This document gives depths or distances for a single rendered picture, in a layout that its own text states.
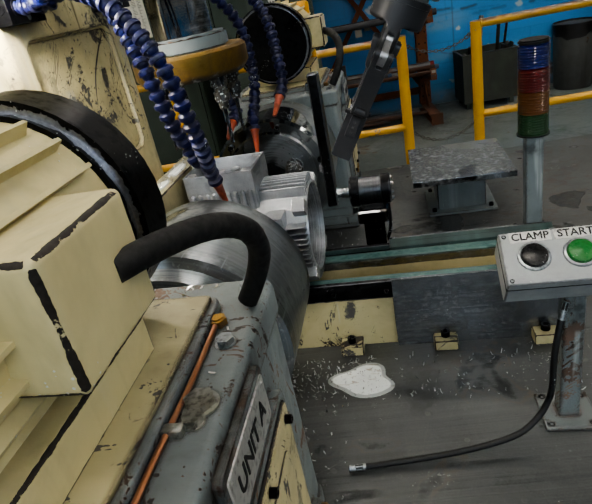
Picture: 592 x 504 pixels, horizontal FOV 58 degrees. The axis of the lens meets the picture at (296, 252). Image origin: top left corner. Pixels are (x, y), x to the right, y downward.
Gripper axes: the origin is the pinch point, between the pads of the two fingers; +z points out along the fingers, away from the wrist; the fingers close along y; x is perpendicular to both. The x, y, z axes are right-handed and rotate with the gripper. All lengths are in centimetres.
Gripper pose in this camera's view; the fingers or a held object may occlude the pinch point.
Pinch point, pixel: (348, 135)
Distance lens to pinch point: 82.7
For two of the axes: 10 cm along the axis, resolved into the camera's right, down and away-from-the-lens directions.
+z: -3.3, 8.1, 4.8
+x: 9.4, 3.5, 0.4
